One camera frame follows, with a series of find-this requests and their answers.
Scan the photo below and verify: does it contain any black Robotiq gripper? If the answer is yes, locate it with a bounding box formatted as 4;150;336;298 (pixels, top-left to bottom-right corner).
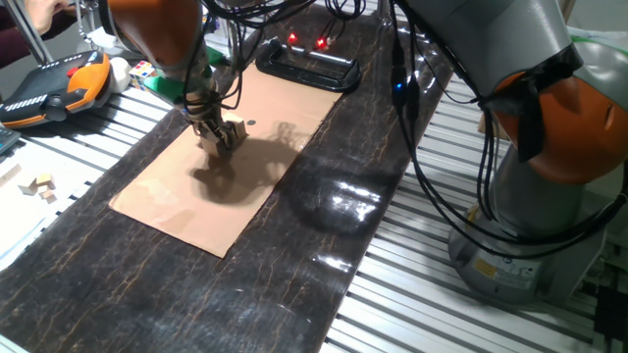
183;95;242;161

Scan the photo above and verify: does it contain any light wooden cube block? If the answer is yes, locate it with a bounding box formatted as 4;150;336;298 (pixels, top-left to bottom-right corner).
223;111;248;148
198;134;235;160

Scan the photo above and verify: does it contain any person forearm dark sleeve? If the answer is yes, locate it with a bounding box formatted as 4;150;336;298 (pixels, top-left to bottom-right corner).
0;7;78;70

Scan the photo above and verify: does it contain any person hand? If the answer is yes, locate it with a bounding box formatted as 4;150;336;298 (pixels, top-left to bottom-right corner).
24;0;73;35

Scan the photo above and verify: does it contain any brown cardboard sheet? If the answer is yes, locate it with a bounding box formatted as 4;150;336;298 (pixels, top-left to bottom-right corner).
108;63;343;259

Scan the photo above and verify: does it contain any Rubik's cube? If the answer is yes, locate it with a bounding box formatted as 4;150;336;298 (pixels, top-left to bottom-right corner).
129;60;158;92

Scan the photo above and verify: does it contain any dark marble pattern mat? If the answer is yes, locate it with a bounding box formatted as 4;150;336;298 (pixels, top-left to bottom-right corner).
0;0;452;353

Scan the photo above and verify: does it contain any white ball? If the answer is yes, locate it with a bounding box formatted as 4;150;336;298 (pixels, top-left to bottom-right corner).
108;57;132;94

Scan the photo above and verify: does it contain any orange black teach pendant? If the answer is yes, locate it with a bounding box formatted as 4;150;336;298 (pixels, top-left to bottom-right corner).
0;50;113;129

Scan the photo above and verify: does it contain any grey metal pole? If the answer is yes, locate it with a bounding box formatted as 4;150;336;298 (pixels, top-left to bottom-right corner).
4;0;53;65
73;0;97;50

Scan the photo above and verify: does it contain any small wooden stick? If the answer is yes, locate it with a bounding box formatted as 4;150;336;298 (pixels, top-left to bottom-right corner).
0;163;25;188

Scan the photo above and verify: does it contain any white paper sheet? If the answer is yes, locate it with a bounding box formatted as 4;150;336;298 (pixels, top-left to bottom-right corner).
0;141;99;271

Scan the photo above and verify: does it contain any taped flat cardboard box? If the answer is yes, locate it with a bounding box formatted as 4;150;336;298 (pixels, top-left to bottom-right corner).
476;110;495;137

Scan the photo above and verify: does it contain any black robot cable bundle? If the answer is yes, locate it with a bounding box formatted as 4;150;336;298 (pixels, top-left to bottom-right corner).
181;0;628;261

